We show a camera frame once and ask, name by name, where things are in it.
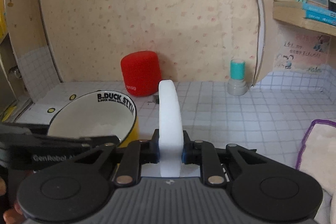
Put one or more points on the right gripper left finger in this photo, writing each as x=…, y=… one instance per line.
x=131, y=158

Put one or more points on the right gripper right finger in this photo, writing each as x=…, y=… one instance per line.
x=209, y=159

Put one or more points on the white sponge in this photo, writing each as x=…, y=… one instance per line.
x=170, y=130

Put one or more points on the yellow enamel bowl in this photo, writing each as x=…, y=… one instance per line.
x=96, y=114

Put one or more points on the person hand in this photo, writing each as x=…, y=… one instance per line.
x=9, y=216

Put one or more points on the red cylindrical speaker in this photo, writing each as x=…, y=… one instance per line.
x=141, y=73

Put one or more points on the white cloth purple edge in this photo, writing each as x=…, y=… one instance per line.
x=316, y=157

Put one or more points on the cartoon sticker lower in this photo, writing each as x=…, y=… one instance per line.
x=302, y=53

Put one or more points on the blue books on shelf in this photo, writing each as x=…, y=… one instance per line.
x=319, y=14

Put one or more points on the wooden wall shelf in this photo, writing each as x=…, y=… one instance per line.
x=290, y=13

